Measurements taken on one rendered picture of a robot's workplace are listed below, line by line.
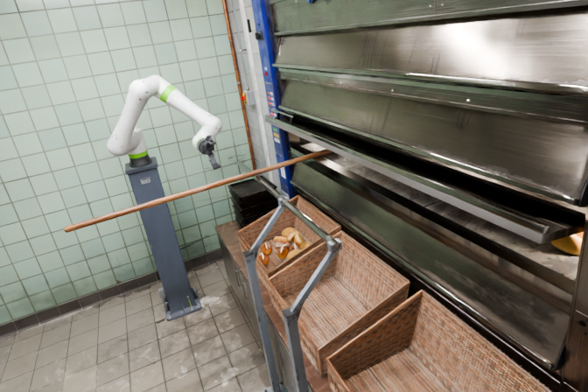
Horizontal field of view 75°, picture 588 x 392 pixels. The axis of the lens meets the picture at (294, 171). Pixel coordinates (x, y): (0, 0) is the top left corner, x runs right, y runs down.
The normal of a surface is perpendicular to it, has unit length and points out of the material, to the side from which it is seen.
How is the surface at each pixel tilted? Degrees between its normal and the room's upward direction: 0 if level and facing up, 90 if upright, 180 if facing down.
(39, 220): 90
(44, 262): 90
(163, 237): 90
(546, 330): 70
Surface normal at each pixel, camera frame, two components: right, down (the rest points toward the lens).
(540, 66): -0.89, -0.07
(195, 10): 0.42, 0.27
